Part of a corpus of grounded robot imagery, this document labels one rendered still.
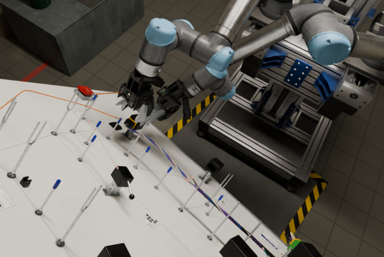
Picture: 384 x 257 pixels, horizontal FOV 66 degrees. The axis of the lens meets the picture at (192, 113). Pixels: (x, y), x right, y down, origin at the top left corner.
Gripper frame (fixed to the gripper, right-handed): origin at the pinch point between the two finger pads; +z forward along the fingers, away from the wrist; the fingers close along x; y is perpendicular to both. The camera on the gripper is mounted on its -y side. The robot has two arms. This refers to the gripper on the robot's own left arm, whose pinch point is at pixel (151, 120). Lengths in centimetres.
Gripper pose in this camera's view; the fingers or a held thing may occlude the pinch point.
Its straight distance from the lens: 117.8
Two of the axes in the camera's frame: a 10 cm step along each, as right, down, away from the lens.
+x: 1.4, 6.3, -7.7
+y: -5.9, -5.7, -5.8
